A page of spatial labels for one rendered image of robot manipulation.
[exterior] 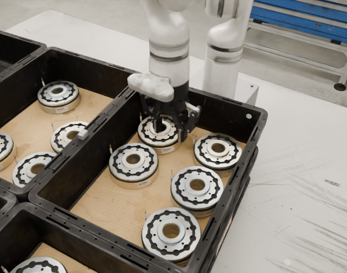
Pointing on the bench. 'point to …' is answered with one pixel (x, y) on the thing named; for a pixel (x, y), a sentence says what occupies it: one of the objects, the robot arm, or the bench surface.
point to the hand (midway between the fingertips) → (169, 130)
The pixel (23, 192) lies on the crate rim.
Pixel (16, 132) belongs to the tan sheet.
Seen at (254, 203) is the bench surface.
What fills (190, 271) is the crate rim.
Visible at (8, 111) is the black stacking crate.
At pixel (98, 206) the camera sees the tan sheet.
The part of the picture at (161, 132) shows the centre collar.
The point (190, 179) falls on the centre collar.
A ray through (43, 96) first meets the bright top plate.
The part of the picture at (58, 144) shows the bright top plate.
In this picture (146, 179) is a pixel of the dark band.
